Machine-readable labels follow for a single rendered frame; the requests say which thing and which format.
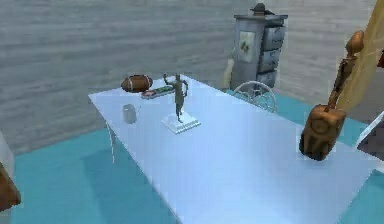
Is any grey figure statue white base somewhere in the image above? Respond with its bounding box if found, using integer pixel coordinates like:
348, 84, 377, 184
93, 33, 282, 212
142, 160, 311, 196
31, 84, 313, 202
161, 73, 202, 135

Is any grey remote control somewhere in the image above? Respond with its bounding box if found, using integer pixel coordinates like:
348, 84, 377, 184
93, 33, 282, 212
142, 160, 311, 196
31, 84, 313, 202
140, 85, 175, 100

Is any cream baseball bat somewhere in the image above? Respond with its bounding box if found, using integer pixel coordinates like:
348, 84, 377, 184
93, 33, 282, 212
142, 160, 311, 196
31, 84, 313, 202
223, 49, 236, 89

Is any grey mug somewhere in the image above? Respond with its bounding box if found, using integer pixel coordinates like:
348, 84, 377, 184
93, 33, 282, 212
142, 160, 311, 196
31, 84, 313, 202
122, 103, 138, 125

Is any brown football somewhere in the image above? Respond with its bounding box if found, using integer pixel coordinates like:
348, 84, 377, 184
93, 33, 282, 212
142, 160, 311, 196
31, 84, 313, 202
120, 74, 154, 94

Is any pale blue table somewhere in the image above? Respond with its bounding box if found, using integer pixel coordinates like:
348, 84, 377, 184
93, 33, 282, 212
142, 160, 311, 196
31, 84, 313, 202
88, 75, 384, 224

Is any grey chest of drawers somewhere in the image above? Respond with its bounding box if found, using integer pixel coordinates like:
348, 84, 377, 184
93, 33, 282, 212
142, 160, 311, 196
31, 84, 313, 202
229, 13, 289, 91

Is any dark hat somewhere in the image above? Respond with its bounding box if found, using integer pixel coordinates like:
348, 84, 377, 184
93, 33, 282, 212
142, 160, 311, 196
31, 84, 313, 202
250, 2, 276, 16

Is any open laptop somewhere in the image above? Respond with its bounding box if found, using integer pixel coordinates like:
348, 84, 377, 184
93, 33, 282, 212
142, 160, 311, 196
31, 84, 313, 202
355, 111, 384, 162

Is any brown and white furniture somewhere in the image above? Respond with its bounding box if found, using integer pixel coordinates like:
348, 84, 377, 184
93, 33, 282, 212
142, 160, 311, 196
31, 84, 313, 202
0, 131, 22, 213

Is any white wire chair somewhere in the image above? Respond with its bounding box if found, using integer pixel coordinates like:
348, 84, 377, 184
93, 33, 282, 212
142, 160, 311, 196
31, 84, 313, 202
232, 80, 278, 114

